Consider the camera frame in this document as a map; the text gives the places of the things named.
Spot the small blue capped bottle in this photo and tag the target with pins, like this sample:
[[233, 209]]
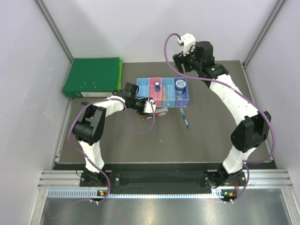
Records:
[[157, 86]]

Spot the blue capped glue stick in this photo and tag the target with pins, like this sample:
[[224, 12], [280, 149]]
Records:
[[161, 110]]

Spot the light green plastic folder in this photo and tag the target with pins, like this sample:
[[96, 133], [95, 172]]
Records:
[[119, 74]]

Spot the red pen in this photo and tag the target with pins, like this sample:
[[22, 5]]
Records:
[[156, 115]]

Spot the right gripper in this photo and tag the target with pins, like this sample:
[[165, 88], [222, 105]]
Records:
[[180, 59]]

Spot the light blue end bin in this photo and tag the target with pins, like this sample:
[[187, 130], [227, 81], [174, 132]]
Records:
[[143, 84]]

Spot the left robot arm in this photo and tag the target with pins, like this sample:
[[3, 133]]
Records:
[[89, 125]]

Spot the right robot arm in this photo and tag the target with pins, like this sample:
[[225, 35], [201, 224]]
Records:
[[251, 130]]

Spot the pink orange highlighter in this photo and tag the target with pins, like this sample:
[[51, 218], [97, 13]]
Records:
[[164, 94]]

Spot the blue round tape dispenser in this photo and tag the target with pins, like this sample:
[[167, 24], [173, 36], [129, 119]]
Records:
[[180, 86]]

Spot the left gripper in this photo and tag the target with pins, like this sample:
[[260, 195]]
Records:
[[140, 112]]

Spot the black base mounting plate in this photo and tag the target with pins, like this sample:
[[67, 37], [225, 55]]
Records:
[[167, 188]]

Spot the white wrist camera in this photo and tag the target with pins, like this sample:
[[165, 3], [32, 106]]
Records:
[[150, 106], [188, 43]]

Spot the purple plastic bin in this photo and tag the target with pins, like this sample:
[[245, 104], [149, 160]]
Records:
[[185, 97]]

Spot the aluminium rail frame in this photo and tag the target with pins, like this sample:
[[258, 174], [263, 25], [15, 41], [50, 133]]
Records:
[[257, 178]]

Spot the dark green ring binder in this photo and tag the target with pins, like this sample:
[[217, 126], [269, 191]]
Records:
[[92, 77]]

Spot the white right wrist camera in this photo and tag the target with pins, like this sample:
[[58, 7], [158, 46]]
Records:
[[188, 43]]

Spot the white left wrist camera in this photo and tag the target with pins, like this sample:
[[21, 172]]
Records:
[[150, 106]]

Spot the blue pen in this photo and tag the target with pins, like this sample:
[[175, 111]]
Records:
[[184, 117]]

